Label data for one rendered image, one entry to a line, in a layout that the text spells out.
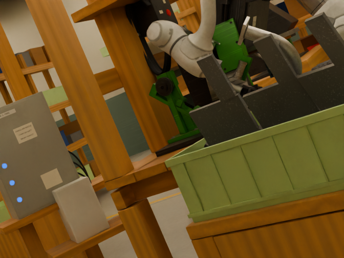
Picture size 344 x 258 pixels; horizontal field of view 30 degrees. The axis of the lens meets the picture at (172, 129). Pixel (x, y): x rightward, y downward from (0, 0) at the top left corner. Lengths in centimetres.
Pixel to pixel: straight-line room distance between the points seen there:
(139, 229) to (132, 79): 65
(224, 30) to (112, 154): 78
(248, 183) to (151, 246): 100
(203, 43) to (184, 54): 8
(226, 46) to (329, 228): 149
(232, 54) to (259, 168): 135
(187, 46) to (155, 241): 73
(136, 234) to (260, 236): 100
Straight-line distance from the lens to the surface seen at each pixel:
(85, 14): 265
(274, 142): 140
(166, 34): 239
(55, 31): 238
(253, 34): 146
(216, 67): 153
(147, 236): 240
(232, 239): 154
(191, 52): 234
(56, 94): 904
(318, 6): 202
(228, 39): 276
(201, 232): 158
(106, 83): 263
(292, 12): 652
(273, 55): 144
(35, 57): 909
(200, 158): 152
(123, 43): 268
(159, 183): 239
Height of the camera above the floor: 114
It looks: 4 degrees down
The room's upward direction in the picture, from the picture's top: 23 degrees counter-clockwise
